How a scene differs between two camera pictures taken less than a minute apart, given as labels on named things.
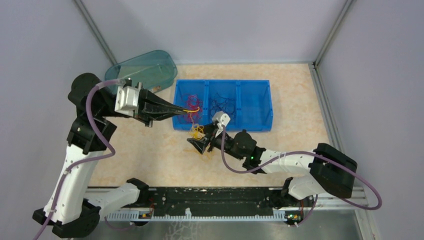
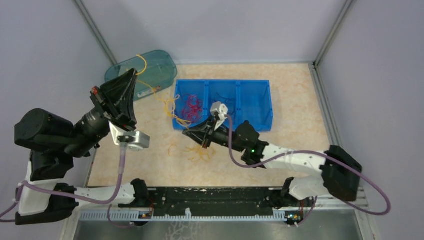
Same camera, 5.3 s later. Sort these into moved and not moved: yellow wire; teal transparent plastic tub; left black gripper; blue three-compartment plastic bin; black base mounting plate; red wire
Moved: yellow wire; left black gripper
Not moved: black base mounting plate; red wire; blue three-compartment plastic bin; teal transparent plastic tub
